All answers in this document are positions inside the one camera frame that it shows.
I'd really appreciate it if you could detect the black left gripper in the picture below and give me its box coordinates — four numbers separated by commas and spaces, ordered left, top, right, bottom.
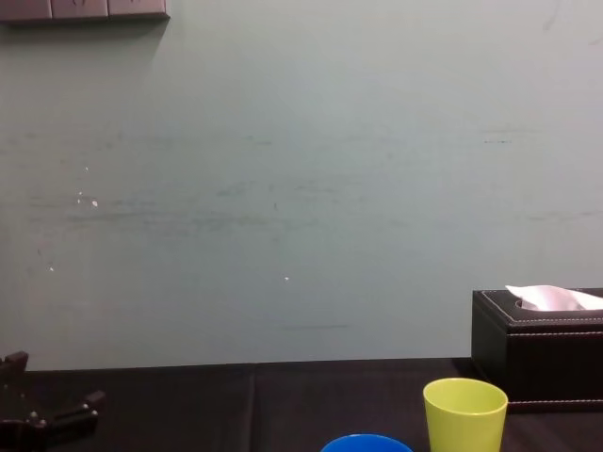
0, 350, 106, 452

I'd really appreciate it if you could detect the black table cloth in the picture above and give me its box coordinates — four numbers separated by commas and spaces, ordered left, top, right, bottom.
0, 357, 603, 452

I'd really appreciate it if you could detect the blue plastic cup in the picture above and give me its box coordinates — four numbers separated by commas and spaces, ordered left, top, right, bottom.
319, 433, 416, 452

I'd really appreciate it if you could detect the yellow-green plastic cup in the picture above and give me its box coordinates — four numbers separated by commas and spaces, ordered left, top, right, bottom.
422, 377, 510, 452

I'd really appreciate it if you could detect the black leather tissue box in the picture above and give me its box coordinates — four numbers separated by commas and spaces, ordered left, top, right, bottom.
471, 286, 603, 414

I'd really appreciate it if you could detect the white tissue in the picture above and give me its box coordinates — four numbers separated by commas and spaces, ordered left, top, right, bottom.
504, 283, 603, 314

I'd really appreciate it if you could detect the grey wall switch panel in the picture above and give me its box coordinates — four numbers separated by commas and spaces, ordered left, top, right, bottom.
0, 0, 171, 25

